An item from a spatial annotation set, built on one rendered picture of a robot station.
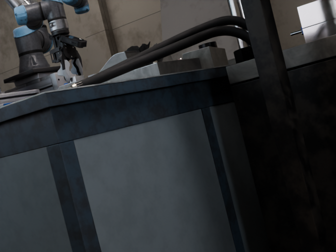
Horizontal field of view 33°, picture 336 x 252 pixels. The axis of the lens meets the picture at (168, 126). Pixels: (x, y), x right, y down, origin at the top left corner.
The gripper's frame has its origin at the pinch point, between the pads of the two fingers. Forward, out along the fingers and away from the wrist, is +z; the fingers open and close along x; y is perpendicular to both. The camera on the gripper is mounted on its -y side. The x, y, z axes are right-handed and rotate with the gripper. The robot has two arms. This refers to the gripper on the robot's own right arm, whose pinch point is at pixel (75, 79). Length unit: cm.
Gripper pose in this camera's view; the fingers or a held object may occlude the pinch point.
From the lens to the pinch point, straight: 234.0
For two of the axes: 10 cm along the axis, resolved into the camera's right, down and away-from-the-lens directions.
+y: -7.7, 1.8, 6.1
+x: -5.9, 1.6, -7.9
